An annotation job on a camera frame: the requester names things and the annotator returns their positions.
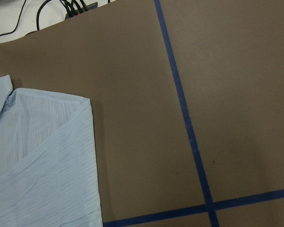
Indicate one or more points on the black power strip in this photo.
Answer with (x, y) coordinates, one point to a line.
(76, 7)

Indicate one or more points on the light blue button-up shirt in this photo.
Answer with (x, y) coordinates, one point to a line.
(48, 168)

